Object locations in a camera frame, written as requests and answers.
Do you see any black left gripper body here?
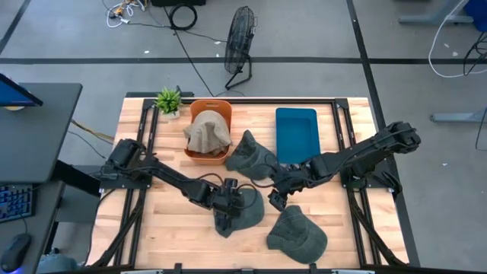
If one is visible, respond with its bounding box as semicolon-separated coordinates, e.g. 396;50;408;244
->
212;189;245;218

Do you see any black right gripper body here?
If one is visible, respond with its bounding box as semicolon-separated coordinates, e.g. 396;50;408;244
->
272;167;305;193

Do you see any dark green cloth cap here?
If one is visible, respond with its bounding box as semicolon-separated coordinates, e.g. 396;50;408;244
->
266;204;329;265
212;187;266;239
224;129;283;182

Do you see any tan cloth cap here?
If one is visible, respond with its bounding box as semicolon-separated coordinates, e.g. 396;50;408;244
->
183;110;233;158
208;143;232;158

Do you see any blue plastic bin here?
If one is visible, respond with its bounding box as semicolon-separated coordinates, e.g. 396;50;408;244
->
275;107;321;164

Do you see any orange plastic basket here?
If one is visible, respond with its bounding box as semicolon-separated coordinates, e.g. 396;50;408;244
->
183;99;234;167

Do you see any black diagonal gantry strut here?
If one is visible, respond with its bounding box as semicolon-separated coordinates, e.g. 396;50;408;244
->
348;188;410;267
89;188;149;267

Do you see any green plant in white pot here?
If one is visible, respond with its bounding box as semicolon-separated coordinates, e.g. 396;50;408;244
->
154;86;183;119

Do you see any black floor fan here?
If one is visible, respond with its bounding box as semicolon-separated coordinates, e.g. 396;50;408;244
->
223;5;256;91

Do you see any black desk support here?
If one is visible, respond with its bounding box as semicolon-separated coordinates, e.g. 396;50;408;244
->
51;159;102;197

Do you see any grey desk foot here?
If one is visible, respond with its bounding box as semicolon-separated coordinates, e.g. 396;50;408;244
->
398;0;475;26
429;107;487;123

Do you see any grey-blue bag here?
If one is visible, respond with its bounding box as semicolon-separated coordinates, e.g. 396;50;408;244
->
36;253;80;274

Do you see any black office desk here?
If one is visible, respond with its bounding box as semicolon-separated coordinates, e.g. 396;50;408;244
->
0;82;84;185

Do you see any black box on floor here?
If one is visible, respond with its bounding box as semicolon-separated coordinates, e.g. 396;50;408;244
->
150;0;207;8

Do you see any black computer keyboard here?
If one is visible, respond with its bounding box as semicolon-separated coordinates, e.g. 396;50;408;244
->
0;184;37;224

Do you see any black computer mouse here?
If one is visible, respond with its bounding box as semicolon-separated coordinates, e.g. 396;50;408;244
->
0;232;33;273

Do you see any monitor with blue screen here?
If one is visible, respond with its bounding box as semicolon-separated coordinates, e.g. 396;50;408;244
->
0;72;44;108

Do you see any blue container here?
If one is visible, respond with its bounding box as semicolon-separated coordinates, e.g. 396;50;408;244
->
463;0;487;32

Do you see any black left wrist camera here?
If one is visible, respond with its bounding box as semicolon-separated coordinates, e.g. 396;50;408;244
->
223;177;240;193

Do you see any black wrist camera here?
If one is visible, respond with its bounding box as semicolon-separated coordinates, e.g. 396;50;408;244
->
267;188;289;212
223;177;240;193

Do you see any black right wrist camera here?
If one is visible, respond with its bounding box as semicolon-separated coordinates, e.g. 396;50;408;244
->
267;188;289;212

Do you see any black metal table frame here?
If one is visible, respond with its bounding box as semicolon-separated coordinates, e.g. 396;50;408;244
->
87;97;419;274

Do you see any long black floor cable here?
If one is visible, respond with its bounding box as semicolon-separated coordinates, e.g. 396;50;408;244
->
163;6;216;98

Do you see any thin black cable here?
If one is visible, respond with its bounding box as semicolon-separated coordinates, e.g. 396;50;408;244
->
67;130;107;160

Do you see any yellow cable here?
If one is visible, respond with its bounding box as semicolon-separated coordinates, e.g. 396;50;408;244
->
70;119;115;142

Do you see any long white floor cable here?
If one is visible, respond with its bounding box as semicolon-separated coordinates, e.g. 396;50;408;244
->
428;0;487;79

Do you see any coiled black cable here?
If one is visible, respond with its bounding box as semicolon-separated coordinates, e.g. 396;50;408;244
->
167;2;199;31

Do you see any black looped floor cable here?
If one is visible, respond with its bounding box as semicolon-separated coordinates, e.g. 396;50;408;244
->
462;32;487;77

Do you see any white cable bundle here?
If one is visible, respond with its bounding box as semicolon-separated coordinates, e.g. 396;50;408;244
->
105;0;142;29

